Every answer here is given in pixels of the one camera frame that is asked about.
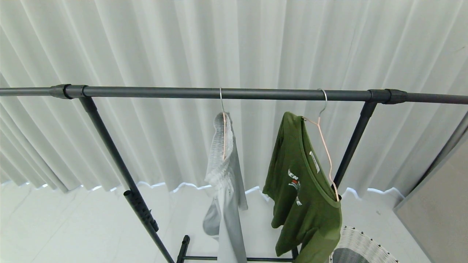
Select pink clothes hanger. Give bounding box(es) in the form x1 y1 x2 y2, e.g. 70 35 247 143
303 89 340 202
219 88 228 161

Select pale grey shorts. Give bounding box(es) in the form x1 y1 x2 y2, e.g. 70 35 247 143
203 111 249 263

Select green garment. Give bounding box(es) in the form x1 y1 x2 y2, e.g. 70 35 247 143
262 111 343 263

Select black clothes rack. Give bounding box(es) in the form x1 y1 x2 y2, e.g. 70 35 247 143
0 84 468 263

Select white laundry basket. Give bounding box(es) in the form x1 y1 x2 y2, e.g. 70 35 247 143
329 226 399 263

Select white curtain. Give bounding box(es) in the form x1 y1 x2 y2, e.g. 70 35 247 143
0 0 468 199

